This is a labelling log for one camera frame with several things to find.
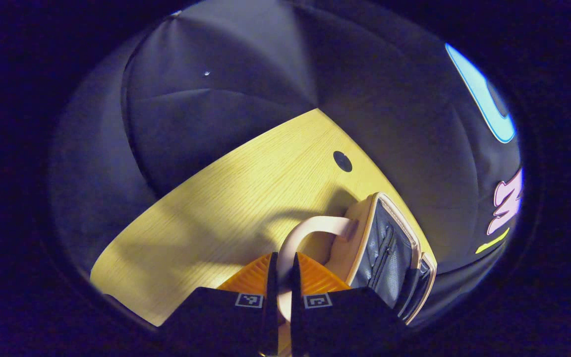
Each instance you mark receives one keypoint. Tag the black backdrop cloth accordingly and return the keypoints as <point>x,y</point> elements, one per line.
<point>216,74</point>

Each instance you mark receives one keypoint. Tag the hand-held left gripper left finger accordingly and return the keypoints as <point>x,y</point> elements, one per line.
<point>271,307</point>

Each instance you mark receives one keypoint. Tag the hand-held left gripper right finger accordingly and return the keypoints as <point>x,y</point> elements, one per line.
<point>296,307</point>

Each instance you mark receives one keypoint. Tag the small beige suitcase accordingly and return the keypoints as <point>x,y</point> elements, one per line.
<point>389,248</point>

